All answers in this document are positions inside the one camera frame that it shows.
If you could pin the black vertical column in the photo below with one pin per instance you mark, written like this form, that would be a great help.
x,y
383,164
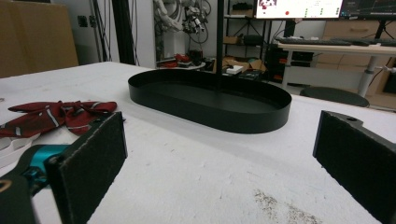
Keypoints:
x,y
124,31

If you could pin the black metal pole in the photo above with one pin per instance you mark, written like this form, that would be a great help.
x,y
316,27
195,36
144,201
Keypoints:
x,y
219,37

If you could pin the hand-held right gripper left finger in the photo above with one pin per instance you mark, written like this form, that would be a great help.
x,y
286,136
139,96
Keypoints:
x,y
88,161

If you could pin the red striped bow tie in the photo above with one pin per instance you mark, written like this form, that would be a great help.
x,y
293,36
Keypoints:
x,y
40,119

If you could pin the white office desk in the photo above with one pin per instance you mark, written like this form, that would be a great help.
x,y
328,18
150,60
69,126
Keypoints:
x,y
330,49

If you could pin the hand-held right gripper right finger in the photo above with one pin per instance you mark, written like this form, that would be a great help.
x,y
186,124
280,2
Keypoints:
x,y
355,161

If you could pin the white plastic piece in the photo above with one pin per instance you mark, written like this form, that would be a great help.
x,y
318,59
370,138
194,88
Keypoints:
x,y
12,151

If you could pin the brown cardboard sheet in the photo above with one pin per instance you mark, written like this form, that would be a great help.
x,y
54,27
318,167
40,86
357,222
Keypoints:
x,y
34,37

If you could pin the red object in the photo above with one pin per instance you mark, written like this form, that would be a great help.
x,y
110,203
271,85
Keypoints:
x,y
179,59

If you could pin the black keyboard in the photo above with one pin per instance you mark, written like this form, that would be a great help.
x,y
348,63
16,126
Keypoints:
x,y
311,41

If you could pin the wooden drawer cabinet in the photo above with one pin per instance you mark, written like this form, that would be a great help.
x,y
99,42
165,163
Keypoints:
x,y
351,29

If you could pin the open cardboard box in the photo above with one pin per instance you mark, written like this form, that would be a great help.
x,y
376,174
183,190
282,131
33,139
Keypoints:
x,y
249,63

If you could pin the black oval tray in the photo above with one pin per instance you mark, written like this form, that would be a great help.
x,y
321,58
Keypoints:
x,y
214,107

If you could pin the black wall socket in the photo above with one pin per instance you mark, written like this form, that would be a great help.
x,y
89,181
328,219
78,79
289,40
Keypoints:
x,y
82,21

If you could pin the dark computer monitor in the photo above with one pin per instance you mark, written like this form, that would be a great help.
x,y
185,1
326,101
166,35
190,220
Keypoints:
x,y
370,7

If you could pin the small white box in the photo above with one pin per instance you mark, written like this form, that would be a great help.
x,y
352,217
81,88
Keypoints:
x,y
234,69

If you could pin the bright computer monitor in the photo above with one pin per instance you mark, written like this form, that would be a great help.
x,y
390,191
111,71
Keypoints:
x,y
299,9

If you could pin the black shelf rack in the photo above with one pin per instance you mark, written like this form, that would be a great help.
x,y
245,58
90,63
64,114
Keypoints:
x,y
249,40

